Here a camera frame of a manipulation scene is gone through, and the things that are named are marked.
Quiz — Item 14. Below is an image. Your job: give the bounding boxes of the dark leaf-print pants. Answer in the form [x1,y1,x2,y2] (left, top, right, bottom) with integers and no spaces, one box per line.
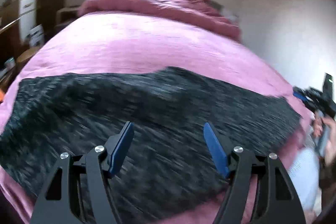
[1,67,301,223]

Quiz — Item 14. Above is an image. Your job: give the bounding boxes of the person's right hand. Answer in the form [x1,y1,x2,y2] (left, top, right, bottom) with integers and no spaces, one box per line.
[313,111,335,169]

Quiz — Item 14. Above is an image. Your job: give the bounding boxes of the white knit sweater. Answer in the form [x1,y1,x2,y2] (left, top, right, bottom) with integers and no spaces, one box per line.
[288,147,321,213]

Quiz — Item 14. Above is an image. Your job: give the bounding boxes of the crumpled maroon duvet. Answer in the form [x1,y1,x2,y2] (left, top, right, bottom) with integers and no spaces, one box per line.
[77,0,241,42]

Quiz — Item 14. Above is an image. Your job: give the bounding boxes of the white cup on shelf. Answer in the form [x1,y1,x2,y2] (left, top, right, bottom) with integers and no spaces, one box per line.
[5,57,15,70]

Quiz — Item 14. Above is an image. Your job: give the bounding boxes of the round wooden stool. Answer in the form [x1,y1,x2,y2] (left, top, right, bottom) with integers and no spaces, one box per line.
[16,46,41,71]

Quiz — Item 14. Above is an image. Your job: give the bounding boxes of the pink bed sheet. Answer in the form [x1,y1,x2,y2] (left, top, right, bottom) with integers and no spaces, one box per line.
[0,12,316,224]

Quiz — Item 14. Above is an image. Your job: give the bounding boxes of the white printed box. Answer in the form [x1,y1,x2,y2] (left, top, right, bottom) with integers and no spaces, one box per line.
[29,24,45,48]

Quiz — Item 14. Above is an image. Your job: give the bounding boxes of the white bedside table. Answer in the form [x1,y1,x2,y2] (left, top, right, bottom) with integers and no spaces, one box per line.
[55,6,80,26]

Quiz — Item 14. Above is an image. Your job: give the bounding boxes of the white drawer cabinet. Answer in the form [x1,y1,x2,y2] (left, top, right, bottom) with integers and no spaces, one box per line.
[19,0,37,43]

